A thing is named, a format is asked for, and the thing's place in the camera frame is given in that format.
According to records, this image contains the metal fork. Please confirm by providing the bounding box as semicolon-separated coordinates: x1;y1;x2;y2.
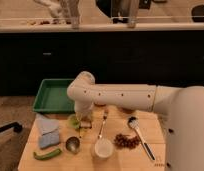
98;109;109;139

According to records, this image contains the pile of dried chilies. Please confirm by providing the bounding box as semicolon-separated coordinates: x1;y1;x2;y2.
114;134;140;149

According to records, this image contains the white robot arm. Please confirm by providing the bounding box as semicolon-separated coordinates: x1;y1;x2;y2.
67;71;204;171

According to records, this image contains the green chili pepper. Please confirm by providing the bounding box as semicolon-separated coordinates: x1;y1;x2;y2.
33;148;62;161

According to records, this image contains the small metal cup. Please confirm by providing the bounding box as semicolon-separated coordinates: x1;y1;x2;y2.
65;136;80;154

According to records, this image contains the dark brown bowl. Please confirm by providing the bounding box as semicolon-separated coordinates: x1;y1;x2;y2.
121;108;135;114

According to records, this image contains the blue folded cloth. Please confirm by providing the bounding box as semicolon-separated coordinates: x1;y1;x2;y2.
36;114;60;149

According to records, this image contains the white plastic cup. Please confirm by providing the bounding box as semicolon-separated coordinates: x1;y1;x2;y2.
91;138;114;159

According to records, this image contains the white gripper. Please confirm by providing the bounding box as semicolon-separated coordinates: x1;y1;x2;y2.
75;107;92;129

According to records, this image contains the green plastic tray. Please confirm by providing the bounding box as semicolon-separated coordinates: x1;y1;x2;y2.
33;79;74;114

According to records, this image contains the black handled spoon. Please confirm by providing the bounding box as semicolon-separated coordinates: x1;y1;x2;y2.
128;116;155;161

